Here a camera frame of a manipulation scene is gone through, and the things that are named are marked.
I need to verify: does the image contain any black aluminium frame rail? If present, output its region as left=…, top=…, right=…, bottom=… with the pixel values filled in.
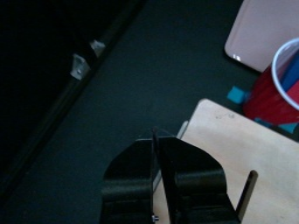
left=0, top=0, right=149, bottom=205

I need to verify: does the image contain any red plastic cup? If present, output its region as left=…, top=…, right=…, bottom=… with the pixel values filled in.
left=241, top=37, right=299, bottom=126

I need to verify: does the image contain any pink plastic tray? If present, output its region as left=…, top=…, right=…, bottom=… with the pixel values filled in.
left=222, top=0, right=299, bottom=74

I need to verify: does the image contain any wooden cutting board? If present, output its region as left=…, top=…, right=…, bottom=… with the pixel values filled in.
left=152, top=98, right=299, bottom=224

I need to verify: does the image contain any metal corner bracket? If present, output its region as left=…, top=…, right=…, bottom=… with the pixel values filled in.
left=69, top=53, right=90, bottom=81
left=88, top=39, right=106, bottom=58

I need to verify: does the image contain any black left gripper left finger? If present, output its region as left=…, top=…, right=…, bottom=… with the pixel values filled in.
left=98, top=138, right=161, bottom=224

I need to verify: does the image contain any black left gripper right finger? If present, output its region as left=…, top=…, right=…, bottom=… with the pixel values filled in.
left=150, top=126, right=241, bottom=224

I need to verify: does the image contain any teal small block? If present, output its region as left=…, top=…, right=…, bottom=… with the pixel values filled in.
left=226, top=86, right=249, bottom=105

